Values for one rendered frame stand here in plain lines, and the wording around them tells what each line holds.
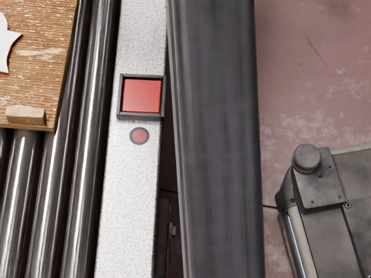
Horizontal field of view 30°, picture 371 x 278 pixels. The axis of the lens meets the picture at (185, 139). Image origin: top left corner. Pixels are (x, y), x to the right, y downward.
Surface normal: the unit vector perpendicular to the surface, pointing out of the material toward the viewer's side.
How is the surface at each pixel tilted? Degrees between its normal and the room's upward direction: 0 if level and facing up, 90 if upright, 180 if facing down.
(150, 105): 0
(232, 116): 39
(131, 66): 0
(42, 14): 0
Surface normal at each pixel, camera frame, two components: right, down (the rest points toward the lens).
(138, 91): 0.02, -0.44
